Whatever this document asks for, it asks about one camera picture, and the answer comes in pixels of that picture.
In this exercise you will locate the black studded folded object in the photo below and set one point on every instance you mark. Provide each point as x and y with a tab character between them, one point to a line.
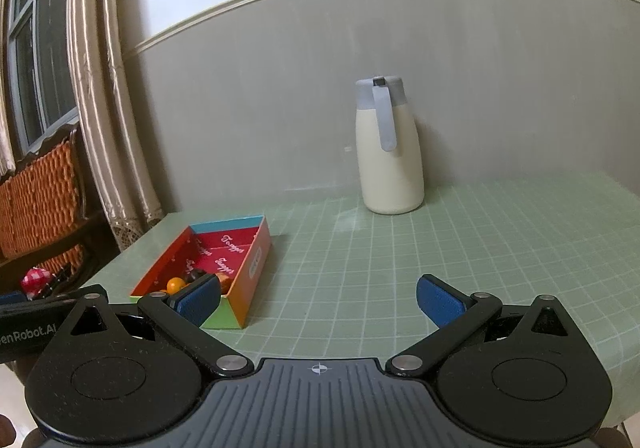
60	278

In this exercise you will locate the dark toy fruit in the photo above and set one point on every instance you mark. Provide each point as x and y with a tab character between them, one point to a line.
196	274

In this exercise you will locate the small round orange toy fruit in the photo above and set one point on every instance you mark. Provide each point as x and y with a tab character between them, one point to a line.
175	285

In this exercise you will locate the green checked tablecloth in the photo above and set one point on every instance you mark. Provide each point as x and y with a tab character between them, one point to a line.
450	238

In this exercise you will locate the orange woven bench cushion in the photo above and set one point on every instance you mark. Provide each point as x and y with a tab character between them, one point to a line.
40	208

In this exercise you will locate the beige satin curtain lace hem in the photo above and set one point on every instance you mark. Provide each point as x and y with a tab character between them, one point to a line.
107	103

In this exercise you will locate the red checkered cloth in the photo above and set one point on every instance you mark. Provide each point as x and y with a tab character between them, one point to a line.
35	280

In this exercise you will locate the cream thermos jug grey lid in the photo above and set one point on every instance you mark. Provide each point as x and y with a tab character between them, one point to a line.
390	168

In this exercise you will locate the dark wooden bench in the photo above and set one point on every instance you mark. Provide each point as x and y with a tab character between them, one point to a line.
92	198

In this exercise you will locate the colourful cardboard box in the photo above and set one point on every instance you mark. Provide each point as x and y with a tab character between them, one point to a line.
250	268

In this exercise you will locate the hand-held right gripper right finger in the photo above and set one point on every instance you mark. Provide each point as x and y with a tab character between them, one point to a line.
442	300

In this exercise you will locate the window with metal frame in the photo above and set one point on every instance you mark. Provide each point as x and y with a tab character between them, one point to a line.
40	53

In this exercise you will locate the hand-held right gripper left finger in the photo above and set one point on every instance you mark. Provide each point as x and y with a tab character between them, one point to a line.
197	300

